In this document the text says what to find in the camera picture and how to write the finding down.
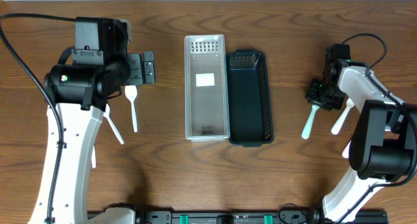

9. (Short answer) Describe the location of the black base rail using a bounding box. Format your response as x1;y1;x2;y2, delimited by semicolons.
87;203;390;224

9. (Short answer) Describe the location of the pink plastic fork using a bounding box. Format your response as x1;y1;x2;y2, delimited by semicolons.
341;141;351;159

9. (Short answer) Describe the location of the cream plastic fork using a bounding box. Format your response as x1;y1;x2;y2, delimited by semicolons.
331;98;354;135

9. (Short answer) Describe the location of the white label sticker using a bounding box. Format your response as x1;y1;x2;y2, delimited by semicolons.
195;73;215;87

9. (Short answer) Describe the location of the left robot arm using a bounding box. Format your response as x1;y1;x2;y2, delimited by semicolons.
30;17;155;223

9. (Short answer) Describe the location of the white plastic spoon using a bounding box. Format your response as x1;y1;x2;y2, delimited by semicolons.
91;146;96;169
104;104;124;145
124;85;138;133

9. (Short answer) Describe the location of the clear perforated plastic basket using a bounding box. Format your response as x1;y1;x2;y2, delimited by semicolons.
184;35;230;142

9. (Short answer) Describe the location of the mint green plastic fork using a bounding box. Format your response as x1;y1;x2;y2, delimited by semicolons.
301;105;320;139

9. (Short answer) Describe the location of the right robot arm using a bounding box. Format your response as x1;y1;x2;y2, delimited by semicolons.
302;44;416;223

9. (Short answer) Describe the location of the dark green perforated basket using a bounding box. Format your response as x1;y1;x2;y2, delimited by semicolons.
226;49;274;147

